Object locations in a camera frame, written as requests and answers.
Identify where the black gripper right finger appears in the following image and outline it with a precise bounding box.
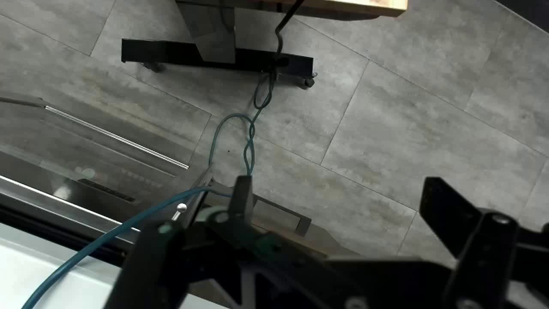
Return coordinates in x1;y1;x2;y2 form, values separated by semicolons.
419;176;549;309

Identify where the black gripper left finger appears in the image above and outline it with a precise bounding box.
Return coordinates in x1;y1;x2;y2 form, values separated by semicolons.
105;174;345;309

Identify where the black table base with casters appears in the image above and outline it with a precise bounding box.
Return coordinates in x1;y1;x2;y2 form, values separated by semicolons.
119;0;318;92

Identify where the teal cable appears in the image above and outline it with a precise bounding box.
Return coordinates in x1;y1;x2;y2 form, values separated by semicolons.
21;111;261;309

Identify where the thin black cable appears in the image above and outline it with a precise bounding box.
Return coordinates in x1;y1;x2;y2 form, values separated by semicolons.
251;0;309;114

